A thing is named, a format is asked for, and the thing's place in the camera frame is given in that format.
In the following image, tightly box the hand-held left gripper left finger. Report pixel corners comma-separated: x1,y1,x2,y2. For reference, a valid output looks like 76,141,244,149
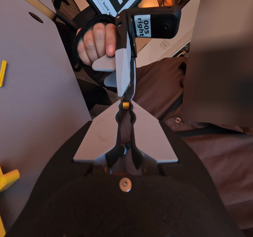
73,100,126,168

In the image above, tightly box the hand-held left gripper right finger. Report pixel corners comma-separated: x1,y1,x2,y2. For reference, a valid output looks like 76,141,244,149
129,100,179,170

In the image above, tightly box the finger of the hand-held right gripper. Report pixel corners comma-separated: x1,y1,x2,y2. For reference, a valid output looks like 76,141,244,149
115,35,132,98
124,57,137,104

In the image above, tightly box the yellow and grey lego assembly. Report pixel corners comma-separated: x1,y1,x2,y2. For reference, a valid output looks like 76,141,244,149
0,166,20,237

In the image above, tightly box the long yellow lego axle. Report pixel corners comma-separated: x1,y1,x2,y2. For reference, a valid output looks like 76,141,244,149
0,60,7,87

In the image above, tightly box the person's right hand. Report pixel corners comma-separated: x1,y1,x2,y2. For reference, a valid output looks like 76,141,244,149
76,23,117,67

